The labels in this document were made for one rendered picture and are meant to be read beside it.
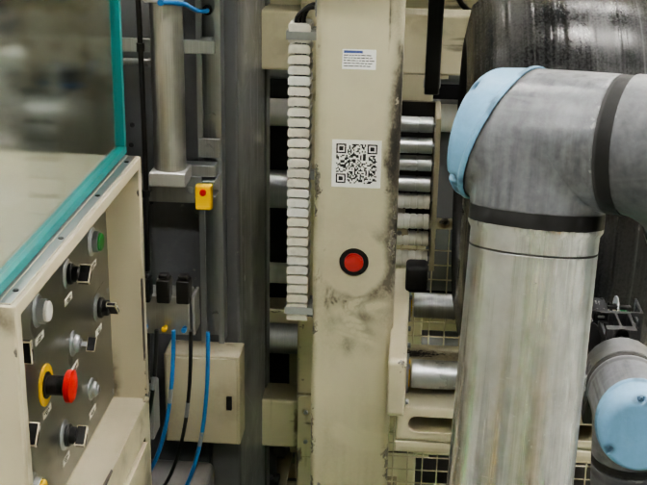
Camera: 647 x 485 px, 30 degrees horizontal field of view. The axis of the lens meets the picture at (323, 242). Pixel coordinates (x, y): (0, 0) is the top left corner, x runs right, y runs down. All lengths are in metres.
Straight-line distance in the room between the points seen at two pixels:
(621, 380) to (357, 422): 0.70
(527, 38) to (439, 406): 0.58
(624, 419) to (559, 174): 0.45
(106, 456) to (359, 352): 0.48
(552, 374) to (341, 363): 0.96
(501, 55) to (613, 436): 0.58
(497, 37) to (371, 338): 0.53
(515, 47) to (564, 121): 0.72
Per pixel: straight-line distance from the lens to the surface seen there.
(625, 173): 0.97
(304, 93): 1.83
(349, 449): 2.03
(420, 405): 1.88
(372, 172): 1.84
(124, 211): 1.72
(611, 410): 1.37
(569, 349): 1.03
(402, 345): 1.87
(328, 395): 1.99
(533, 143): 0.99
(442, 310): 2.13
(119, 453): 1.69
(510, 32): 1.72
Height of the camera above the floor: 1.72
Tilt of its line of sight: 20 degrees down
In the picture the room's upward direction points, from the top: 1 degrees clockwise
